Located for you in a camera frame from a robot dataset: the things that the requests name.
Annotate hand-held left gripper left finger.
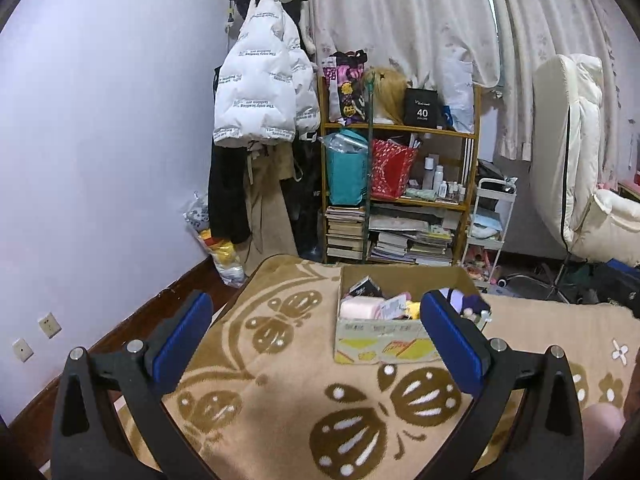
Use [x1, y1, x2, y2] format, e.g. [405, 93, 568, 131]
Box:
[50, 290, 216, 480]

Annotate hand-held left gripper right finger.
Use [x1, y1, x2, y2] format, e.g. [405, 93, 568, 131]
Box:
[420, 289, 586, 480]

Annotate cardboard box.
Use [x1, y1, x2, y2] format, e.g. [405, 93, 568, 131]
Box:
[332, 265, 493, 365]

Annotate pink soft pack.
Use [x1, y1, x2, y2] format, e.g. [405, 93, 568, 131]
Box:
[340, 296, 386, 321]

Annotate white printed packet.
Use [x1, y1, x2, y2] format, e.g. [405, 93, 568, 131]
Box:
[377, 294, 407, 320]

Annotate beige butterfly print blanket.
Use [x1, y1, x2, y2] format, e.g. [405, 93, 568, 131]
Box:
[40, 254, 640, 480]

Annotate stuffed plastic bag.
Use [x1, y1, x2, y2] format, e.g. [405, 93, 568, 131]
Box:
[184, 192, 248, 288]

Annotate black packet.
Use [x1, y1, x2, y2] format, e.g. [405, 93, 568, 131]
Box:
[348, 276, 383, 298]

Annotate pile of magazines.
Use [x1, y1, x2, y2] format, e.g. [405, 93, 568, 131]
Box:
[367, 210, 463, 267]

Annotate black hanging garment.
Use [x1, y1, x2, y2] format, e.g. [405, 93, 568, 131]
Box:
[207, 65, 251, 246]

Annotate stack of thick books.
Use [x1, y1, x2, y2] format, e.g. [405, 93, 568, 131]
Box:
[325, 205, 368, 263]

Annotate group of white cosmetic bottles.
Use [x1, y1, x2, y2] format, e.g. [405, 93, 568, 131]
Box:
[422, 156, 468, 201]

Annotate white trolley cart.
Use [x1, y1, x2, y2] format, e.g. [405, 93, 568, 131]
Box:
[460, 177, 518, 291]

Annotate beige trousers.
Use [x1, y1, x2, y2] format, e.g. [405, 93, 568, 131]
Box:
[242, 142, 296, 261]

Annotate black floor bag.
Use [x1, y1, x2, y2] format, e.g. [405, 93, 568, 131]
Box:
[575, 257, 640, 318]

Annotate person's bare knee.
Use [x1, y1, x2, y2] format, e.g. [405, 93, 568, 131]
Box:
[582, 404, 627, 480]

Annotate red gift bag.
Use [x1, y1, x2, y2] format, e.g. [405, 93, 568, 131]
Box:
[371, 139, 420, 201]

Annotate dark hanging coat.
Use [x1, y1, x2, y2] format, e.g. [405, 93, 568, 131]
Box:
[280, 130, 326, 263]

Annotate green pole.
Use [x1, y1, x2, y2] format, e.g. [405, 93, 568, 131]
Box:
[364, 72, 377, 261]

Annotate teal bag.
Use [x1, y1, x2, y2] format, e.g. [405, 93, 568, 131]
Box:
[325, 130, 371, 206]

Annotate white padded office chair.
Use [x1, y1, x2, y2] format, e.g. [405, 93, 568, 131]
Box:
[530, 54, 640, 301]

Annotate wooden shelf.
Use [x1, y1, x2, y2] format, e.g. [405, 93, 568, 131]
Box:
[318, 75, 483, 267]

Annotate clear plastic bag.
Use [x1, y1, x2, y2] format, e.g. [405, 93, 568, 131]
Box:
[320, 132, 368, 153]

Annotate black box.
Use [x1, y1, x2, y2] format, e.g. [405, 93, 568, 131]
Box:
[404, 88, 443, 128]

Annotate white plastic bag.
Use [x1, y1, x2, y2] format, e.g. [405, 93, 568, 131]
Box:
[440, 62, 476, 133]

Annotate blonde wig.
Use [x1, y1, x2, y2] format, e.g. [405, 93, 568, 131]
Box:
[367, 66, 413, 126]

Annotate white puffer jacket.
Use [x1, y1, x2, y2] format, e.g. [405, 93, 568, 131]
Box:
[212, 0, 321, 148]

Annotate black pink printed tote bag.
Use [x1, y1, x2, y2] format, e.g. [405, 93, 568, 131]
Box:
[321, 50, 371, 126]

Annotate white floral curtain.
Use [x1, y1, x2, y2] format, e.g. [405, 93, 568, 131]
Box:
[297, 0, 501, 86]
[487, 0, 640, 161]

